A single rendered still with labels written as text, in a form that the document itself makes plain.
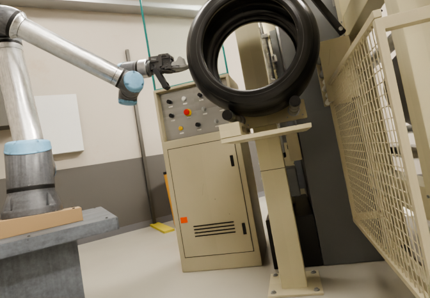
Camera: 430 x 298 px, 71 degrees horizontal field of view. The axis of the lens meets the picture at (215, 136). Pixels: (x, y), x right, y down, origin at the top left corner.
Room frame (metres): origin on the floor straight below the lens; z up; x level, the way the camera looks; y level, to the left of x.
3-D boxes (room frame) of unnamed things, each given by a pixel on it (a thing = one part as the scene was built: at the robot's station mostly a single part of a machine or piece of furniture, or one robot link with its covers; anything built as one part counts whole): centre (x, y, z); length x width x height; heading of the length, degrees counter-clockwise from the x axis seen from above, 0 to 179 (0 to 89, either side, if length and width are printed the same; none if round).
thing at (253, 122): (1.57, -0.28, 0.90); 0.40 x 0.03 x 0.10; 77
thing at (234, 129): (1.43, -0.11, 0.83); 0.36 x 0.09 x 0.06; 167
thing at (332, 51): (1.53, -0.66, 1.05); 0.20 x 0.15 x 0.30; 167
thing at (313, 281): (1.65, -0.28, 0.01); 0.27 x 0.27 x 0.02; 77
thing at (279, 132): (1.40, -0.24, 0.80); 0.37 x 0.36 x 0.02; 77
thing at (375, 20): (1.10, -0.51, 0.65); 0.90 x 0.02 x 0.70; 167
